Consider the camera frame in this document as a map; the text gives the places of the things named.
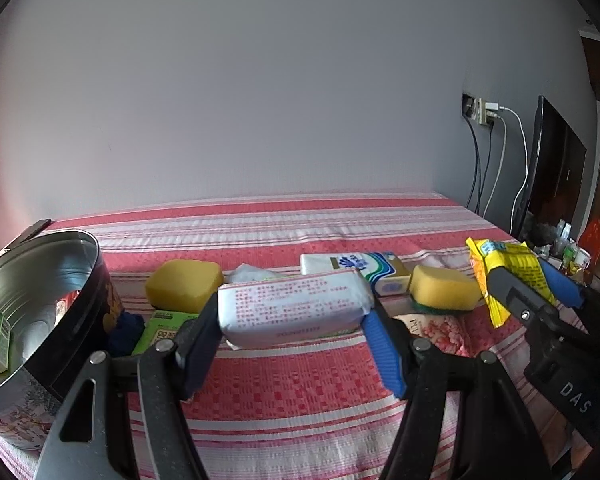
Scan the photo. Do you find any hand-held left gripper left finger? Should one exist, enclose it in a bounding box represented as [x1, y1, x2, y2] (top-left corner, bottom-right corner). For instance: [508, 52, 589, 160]
[32, 290, 222, 480]

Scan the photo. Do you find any white cup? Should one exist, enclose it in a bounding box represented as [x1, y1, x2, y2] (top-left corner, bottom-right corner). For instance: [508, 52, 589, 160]
[572, 247, 592, 281]

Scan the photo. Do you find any yellow sponge with green scourer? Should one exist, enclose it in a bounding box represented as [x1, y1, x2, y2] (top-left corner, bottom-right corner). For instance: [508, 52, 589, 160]
[409, 265, 481, 317]

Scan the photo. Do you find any plain yellow sponge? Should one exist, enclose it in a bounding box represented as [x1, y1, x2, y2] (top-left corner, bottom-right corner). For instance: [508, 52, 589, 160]
[145, 259, 225, 315]

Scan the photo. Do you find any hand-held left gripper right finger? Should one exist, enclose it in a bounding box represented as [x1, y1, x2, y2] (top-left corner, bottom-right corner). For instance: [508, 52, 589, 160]
[361, 305, 556, 480]

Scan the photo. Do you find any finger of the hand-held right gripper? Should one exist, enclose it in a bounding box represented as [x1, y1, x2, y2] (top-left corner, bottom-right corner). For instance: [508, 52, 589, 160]
[486, 266, 562, 334]
[536, 257, 586, 309]

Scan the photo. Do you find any round metal tin bucket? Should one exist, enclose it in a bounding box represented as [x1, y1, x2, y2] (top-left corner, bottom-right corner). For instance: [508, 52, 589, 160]
[0, 230, 123, 451]

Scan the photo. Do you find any green tissue pack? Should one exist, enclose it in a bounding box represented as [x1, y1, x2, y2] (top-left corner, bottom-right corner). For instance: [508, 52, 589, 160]
[130, 310, 201, 358]

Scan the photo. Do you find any white tissue pack red print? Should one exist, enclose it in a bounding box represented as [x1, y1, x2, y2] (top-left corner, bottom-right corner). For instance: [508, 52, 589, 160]
[216, 266, 377, 351]

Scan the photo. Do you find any crumpled white plastic wrap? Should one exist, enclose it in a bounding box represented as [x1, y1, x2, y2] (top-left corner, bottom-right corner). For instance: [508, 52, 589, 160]
[227, 262, 281, 286]

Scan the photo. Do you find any red striped bedsheet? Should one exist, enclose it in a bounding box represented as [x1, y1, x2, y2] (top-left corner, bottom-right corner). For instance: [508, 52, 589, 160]
[0, 191, 581, 480]

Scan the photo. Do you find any clear bottle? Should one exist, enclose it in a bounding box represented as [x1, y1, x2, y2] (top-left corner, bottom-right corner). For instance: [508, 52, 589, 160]
[554, 219, 574, 257]

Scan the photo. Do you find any black smartphone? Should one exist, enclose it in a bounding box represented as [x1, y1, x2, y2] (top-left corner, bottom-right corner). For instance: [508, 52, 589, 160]
[2, 218, 52, 251]

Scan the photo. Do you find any white charger plug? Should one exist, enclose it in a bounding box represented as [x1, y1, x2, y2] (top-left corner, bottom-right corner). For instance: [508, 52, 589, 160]
[480, 100, 502, 128]

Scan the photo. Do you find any blue cloth ball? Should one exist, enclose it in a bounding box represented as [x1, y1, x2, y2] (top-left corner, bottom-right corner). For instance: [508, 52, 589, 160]
[107, 310, 146, 358]

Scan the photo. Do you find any white charger cable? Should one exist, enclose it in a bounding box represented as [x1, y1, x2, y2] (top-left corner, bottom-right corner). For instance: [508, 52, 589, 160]
[481, 106, 528, 235]

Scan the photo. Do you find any pink patterned packet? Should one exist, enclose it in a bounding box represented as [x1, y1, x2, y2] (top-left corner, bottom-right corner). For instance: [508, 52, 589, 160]
[390, 312, 473, 358]

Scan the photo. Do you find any white tissue pack blue print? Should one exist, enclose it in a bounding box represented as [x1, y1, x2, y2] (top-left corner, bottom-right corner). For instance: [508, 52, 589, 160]
[300, 251, 413, 297]

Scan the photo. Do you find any red paper decoration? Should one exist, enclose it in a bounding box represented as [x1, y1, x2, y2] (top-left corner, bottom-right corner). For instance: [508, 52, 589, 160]
[580, 218, 600, 261]

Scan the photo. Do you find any black power cable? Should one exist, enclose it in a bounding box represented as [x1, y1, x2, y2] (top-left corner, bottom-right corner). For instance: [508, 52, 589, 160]
[466, 119, 493, 213]

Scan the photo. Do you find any black flat screen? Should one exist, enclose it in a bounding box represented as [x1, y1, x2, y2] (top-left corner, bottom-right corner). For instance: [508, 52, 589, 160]
[512, 95, 588, 261]

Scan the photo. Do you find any yellow snack packet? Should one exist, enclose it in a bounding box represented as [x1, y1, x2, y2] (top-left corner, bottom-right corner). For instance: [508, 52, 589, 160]
[466, 237, 556, 330]

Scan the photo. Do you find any red packet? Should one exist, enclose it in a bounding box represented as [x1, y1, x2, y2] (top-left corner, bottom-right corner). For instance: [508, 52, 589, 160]
[55, 294, 81, 331]

